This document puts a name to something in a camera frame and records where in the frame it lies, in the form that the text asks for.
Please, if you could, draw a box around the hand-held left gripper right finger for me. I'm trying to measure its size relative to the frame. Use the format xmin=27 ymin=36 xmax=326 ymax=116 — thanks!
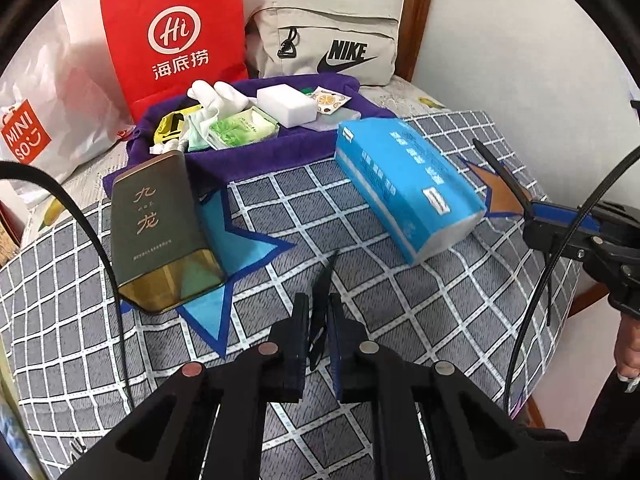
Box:
xmin=327 ymin=292 xmax=581 ymax=480

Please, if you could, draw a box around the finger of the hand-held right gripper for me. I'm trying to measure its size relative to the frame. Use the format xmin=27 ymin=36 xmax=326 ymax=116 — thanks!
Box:
xmin=522 ymin=212 xmax=606 ymax=262
xmin=530 ymin=200 xmax=640 ymax=233

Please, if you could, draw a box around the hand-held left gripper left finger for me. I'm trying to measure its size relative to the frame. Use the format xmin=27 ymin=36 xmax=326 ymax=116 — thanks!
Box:
xmin=60 ymin=292 xmax=311 ymax=480

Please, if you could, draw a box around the black plastic piece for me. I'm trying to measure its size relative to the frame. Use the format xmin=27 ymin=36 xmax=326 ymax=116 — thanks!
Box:
xmin=306 ymin=249 xmax=341 ymax=373

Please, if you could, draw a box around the purple fabric tray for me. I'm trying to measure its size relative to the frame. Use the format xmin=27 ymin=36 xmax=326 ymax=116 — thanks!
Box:
xmin=102 ymin=72 xmax=401 ymax=201

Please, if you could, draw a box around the light green wipe pack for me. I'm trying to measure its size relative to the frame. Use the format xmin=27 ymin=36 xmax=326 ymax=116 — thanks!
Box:
xmin=207 ymin=107 xmax=280 ymax=150

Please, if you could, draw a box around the mint green tissue pack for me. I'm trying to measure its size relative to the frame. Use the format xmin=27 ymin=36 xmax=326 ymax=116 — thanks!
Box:
xmin=186 ymin=120 xmax=216 ymax=153

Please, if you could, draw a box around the clear plastic packet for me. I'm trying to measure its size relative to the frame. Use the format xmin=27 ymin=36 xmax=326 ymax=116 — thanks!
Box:
xmin=312 ymin=106 xmax=362 ymax=132

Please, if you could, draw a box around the white sponge block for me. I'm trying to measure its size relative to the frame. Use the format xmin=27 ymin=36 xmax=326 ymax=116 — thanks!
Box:
xmin=256 ymin=85 xmax=318 ymax=128

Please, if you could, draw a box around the orange print wipe sachet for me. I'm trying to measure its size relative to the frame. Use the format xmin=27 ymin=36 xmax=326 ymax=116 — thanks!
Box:
xmin=310 ymin=87 xmax=351 ymax=113

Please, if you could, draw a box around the yellow and black pouch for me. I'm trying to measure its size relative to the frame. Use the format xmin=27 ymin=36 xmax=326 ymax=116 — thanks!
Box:
xmin=152 ymin=107 xmax=201 ymax=148

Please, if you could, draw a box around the person's right hand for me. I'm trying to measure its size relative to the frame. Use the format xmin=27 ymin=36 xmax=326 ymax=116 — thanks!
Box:
xmin=612 ymin=310 xmax=640 ymax=393

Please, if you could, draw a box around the grey plaid blanket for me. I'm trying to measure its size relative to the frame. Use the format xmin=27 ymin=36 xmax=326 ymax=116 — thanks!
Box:
xmin=0 ymin=110 xmax=583 ymax=480

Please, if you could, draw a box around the person's dark clothing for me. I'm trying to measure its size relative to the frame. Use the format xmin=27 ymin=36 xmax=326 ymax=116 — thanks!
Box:
xmin=515 ymin=370 xmax=640 ymax=480

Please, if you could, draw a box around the blue tissue pack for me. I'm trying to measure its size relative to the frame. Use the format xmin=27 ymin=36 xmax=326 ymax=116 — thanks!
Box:
xmin=334 ymin=117 xmax=488 ymax=266

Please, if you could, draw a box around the dark tin box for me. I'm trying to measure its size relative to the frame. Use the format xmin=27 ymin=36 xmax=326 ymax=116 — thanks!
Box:
xmin=110 ymin=151 xmax=228 ymax=315

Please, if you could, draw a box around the red paper bag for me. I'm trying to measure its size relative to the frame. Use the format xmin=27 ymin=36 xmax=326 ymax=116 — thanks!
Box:
xmin=99 ymin=0 xmax=249 ymax=123

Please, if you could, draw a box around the beige waist bag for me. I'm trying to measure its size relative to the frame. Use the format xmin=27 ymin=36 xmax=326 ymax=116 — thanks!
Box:
xmin=245 ymin=0 xmax=401 ymax=86

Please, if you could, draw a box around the brown patterned box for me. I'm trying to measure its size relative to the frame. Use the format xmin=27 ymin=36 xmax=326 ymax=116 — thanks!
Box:
xmin=0 ymin=200 xmax=23 ymax=266

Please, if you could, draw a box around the white plastic shopping bag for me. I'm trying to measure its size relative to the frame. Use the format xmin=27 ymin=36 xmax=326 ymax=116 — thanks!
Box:
xmin=0 ymin=0 xmax=136 ymax=186

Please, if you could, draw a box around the black cable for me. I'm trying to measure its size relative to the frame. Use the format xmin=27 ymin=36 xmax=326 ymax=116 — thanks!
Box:
xmin=502 ymin=142 xmax=640 ymax=416
xmin=0 ymin=160 xmax=133 ymax=406

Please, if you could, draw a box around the wooden bed frame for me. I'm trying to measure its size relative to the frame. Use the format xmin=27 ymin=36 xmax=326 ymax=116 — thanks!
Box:
xmin=565 ymin=280 xmax=616 ymax=321

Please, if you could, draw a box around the wooden door frame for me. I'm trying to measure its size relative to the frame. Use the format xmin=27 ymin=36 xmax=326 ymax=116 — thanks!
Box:
xmin=400 ymin=0 xmax=438 ymax=83

